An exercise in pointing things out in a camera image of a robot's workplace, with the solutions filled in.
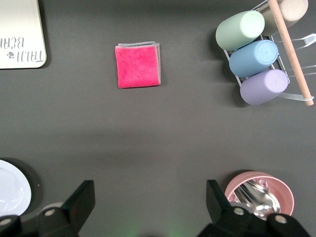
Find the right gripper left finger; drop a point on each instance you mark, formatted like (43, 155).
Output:
(79, 205)

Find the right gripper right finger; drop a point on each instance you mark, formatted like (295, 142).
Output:
(219, 212)

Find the white round plate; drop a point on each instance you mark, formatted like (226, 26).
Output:
(12, 190)

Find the metal scoop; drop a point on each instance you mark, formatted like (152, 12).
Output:
(261, 200)

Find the pink bowl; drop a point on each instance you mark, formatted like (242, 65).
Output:
(286, 195)

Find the purple cup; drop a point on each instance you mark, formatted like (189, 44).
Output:
(261, 86)

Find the folded pink cloth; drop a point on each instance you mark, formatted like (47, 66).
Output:
(137, 66)

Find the blue cup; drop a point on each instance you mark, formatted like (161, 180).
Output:
(251, 58)

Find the green cup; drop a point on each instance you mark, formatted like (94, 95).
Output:
(237, 29)

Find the cream tray with bear print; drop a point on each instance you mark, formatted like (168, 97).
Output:
(19, 24)

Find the beige cup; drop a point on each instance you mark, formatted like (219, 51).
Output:
(295, 11)

